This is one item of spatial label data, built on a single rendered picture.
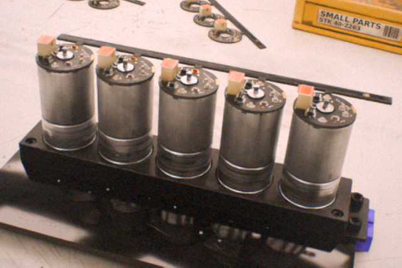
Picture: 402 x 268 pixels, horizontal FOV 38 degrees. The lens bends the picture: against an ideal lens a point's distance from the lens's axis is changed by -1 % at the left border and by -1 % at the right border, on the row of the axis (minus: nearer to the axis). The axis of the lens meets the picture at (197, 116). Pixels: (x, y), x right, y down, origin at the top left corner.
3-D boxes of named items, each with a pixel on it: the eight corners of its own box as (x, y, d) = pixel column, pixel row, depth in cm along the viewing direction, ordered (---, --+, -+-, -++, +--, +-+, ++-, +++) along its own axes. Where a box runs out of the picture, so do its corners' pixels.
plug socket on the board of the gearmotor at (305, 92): (315, 112, 23) (318, 97, 23) (293, 107, 23) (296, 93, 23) (317, 101, 24) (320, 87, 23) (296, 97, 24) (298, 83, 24)
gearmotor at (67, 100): (83, 170, 27) (78, 71, 24) (35, 158, 28) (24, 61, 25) (105, 141, 29) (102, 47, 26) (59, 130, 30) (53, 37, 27)
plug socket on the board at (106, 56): (114, 71, 25) (114, 56, 24) (95, 67, 25) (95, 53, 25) (121, 63, 25) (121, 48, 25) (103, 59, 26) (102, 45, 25)
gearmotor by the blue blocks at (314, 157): (328, 230, 25) (354, 128, 22) (271, 216, 25) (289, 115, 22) (334, 194, 27) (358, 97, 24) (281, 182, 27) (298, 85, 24)
